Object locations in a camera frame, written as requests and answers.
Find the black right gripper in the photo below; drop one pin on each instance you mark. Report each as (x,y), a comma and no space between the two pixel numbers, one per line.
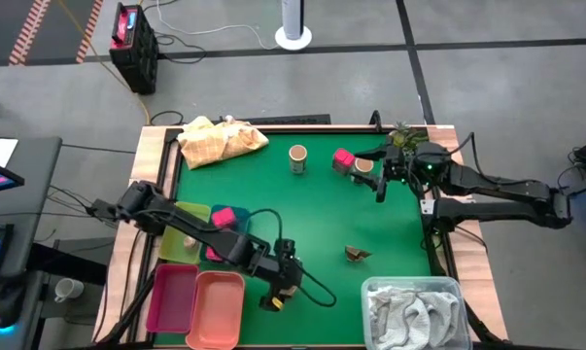
(398,165)

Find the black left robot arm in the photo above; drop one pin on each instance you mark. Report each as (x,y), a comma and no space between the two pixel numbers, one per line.
(200,231)

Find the green table mat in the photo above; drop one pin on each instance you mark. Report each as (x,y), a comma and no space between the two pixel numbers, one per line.
(321,219)

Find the clear plastic bin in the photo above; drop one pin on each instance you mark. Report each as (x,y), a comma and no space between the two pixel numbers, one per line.
(462,311)

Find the teal plastic tray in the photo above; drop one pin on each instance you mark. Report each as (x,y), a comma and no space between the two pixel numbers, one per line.
(241,214)

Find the yellow checked cloth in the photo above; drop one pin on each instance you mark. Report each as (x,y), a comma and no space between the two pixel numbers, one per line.
(219,141)

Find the red-lid spice box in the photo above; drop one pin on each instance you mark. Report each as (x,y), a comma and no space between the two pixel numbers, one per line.
(223,217)
(213,254)
(343,158)

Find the white mug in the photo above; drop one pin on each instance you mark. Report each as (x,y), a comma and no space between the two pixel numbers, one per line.
(69,289)

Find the magenta plastic tray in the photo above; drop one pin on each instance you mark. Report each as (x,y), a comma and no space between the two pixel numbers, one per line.
(171,301)

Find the red device with blue button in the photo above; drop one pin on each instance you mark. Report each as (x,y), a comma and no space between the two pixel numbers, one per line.
(122,26)

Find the lime green plastic tray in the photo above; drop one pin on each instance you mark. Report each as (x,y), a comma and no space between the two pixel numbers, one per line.
(173,243)

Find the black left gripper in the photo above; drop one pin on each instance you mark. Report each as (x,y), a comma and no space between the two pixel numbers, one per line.
(285,269)

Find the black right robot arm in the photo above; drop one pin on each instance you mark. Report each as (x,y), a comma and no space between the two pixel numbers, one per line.
(496,187)

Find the black computer mouse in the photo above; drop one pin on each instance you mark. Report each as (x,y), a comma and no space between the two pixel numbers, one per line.
(8,304)

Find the dark grey desk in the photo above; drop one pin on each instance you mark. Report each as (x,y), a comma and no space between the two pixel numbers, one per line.
(30,194)

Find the small potted succulent plant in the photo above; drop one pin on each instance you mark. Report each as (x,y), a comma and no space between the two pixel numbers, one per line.
(400,137)

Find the black battery box red top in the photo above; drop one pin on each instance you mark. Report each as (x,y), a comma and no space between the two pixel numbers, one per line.
(139,63)

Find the white tower fan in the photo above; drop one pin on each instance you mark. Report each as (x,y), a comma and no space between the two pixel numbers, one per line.
(292,19)

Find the brown paper packet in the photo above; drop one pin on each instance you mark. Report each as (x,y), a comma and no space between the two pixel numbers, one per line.
(356,254)

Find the grey towel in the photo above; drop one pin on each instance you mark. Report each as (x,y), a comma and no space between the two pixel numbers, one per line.
(409,316)

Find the salmon orange plastic tray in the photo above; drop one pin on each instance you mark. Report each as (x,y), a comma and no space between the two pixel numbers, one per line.
(217,311)

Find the small glass spice jar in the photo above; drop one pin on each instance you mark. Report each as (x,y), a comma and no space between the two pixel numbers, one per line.
(190,242)

